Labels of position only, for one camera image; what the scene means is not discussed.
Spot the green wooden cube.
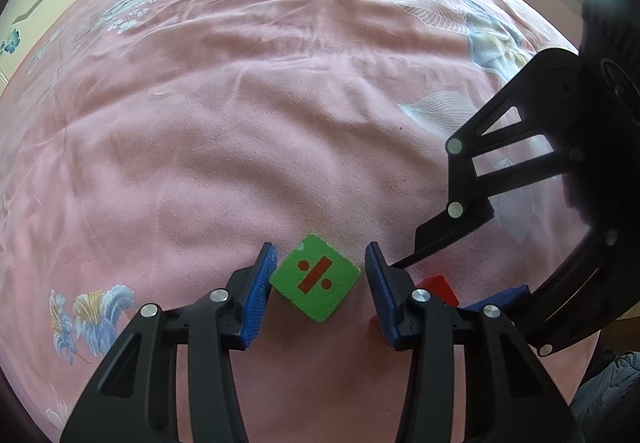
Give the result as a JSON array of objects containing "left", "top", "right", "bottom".
[{"left": 270, "top": 233, "right": 361, "bottom": 323}]

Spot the pink floral bed sheet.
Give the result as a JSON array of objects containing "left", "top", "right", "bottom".
[{"left": 1, "top": 0, "right": 568, "bottom": 440}]

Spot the red wooden block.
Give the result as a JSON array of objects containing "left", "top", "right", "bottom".
[{"left": 368, "top": 274, "right": 460, "bottom": 324}]

